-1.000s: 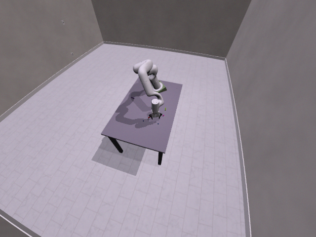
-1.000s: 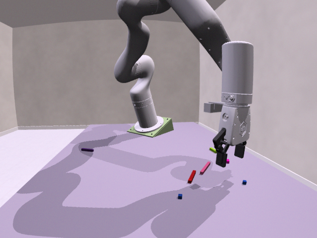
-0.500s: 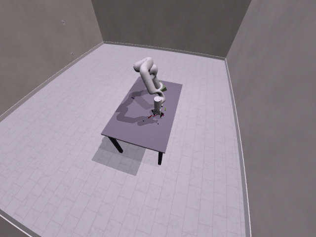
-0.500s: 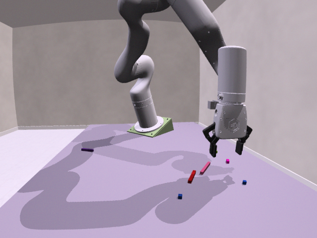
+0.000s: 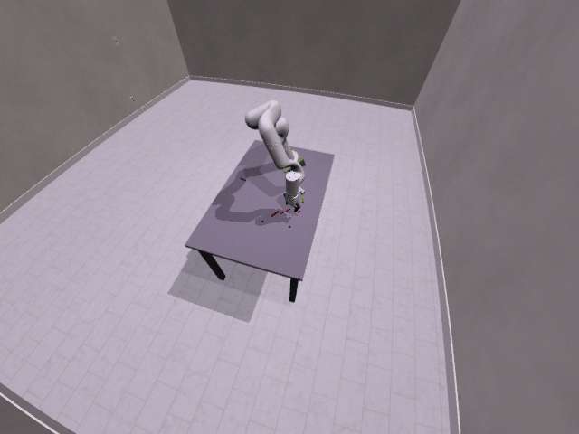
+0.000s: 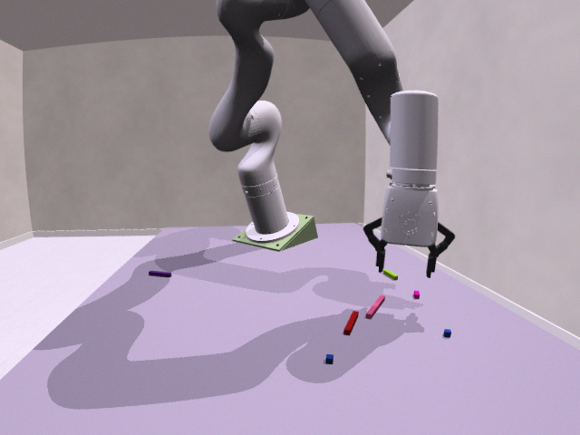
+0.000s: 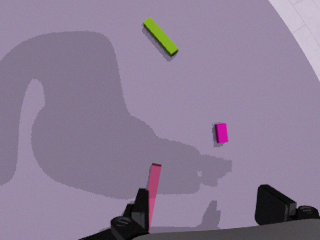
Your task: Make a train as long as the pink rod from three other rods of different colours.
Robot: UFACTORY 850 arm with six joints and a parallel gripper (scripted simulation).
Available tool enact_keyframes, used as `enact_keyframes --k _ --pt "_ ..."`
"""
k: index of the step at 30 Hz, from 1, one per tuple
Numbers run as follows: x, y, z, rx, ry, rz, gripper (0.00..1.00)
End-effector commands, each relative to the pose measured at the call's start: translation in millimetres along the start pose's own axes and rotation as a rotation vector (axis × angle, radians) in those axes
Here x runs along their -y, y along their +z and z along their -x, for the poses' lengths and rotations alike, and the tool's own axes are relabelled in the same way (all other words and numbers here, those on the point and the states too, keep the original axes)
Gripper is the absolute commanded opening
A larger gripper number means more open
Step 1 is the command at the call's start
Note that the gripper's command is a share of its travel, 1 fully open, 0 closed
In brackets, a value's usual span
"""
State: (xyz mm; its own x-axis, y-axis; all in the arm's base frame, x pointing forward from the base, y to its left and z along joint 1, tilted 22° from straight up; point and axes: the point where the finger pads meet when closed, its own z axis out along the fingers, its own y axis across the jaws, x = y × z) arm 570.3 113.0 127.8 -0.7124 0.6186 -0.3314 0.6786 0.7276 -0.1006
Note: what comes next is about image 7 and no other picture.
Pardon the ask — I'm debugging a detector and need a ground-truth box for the magenta block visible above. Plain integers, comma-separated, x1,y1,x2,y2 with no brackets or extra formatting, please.
215,123,228,143

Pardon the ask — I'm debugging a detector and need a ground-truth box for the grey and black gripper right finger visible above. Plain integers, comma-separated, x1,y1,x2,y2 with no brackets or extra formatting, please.
255,184,320,225

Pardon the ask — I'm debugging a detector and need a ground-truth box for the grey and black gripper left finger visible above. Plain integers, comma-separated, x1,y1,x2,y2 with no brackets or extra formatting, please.
79,188,150,240

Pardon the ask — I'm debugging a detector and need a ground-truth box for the pink rod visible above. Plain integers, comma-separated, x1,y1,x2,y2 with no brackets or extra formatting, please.
148,163,161,232

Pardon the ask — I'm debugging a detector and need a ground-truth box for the lime green rod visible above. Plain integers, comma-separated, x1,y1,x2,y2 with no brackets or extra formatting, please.
143,18,178,57

